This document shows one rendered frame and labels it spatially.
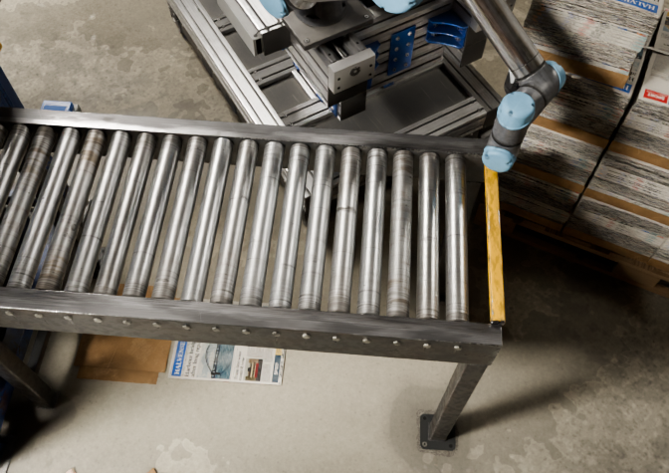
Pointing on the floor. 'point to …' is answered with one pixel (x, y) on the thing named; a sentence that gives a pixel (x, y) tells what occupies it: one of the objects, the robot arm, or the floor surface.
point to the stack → (600, 169)
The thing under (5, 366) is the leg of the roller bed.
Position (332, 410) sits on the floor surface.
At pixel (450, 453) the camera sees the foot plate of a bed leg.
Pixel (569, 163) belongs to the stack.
